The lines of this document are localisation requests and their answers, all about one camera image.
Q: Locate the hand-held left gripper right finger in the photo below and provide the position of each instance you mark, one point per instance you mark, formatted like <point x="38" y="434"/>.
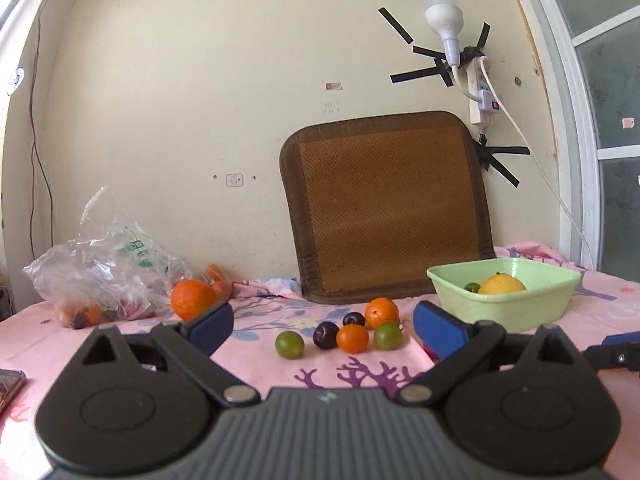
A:
<point x="440" y="327"/>

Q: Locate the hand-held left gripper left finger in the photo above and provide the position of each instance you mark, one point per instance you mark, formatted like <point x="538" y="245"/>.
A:
<point x="212" y="324"/>

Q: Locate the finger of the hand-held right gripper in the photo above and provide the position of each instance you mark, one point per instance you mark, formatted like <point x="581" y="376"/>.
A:
<point x="620" y="357"/>

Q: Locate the small green fruit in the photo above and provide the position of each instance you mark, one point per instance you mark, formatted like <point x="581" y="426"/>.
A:
<point x="290" y="345"/>
<point x="387" y="336"/>

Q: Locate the small tangerine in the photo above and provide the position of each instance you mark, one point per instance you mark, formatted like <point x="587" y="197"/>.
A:
<point x="382" y="312"/>

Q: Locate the light green plastic basin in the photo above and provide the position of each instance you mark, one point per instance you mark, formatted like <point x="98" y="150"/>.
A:
<point x="500" y="310"/>

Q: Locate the dark purple plum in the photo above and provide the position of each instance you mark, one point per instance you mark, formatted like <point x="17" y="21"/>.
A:
<point x="354" y="318"/>
<point x="326" y="335"/>

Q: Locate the small orange tomato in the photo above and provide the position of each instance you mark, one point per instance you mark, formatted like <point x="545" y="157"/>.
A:
<point x="352" y="338"/>

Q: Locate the large orange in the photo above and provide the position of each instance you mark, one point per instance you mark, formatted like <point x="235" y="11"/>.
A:
<point x="194" y="300"/>

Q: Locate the orange carrot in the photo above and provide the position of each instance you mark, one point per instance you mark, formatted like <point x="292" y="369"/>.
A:
<point x="219" y="280"/>

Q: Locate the dark green fruit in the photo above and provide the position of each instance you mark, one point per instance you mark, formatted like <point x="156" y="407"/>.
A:
<point x="472" y="287"/>

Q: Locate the yellow citrus fruit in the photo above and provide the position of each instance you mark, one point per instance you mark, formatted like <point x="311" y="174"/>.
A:
<point x="501" y="284"/>

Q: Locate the pink printed blanket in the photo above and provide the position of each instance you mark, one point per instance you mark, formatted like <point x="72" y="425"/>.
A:
<point x="320" y="365"/>

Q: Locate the clear plastic bag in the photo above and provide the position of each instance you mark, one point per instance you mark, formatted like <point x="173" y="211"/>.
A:
<point x="110" y="270"/>

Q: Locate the small orange fruit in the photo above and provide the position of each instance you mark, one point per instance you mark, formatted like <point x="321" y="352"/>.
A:
<point x="93" y="315"/>

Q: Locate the brown woven seat mat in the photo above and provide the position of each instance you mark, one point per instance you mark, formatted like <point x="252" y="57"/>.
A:
<point x="385" y="200"/>

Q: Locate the dark smartphone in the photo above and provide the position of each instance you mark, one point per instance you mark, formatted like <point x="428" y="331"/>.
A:
<point x="10" y="387"/>

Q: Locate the white power strip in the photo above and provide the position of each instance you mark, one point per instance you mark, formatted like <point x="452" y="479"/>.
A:
<point x="481" y="105"/>

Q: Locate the white framed window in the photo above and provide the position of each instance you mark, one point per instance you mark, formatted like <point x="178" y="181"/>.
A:
<point x="570" y="110"/>

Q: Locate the black tape strips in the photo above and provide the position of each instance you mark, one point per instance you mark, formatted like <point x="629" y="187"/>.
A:
<point x="396" y="26"/>

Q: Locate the white light bulb lamp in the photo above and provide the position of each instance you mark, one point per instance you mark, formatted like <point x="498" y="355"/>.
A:
<point x="442" y="17"/>

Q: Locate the pink square wall sticker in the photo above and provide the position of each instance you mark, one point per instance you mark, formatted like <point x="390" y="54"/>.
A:
<point x="234" y="180"/>

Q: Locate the small red wall sticker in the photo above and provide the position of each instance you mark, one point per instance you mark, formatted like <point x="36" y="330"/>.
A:
<point x="333" y="86"/>

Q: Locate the white round wall fixture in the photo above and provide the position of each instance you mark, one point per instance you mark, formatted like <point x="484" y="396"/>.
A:
<point x="16" y="80"/>

